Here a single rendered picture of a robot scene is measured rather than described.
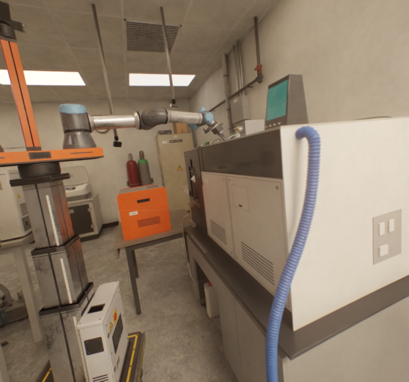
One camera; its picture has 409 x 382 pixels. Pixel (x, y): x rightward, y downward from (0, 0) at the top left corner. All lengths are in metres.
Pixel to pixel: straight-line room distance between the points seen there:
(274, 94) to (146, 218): 1.49
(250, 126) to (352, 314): 1.01
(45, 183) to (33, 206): 0.12
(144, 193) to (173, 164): 2.83
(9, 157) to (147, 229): 1.19
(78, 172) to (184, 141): 2.33
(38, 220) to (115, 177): 3.84
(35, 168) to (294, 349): 1.19
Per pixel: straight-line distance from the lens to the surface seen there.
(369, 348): 1.27
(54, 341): 1.39
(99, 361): 1.32
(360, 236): 1.01
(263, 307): 0.99
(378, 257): 1.14
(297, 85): 0.79
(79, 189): 4.41
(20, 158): 1.11
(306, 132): 0.68
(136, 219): 1.90
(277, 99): 0.78
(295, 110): 0.76
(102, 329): 1.21
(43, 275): 1.24
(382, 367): 1.41
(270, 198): 0.74
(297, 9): 2.47
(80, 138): 1.17
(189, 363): 1.83
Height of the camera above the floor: 1.38
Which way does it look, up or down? 8 degrees down
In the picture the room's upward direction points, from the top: 7 degrees counter-clockwise
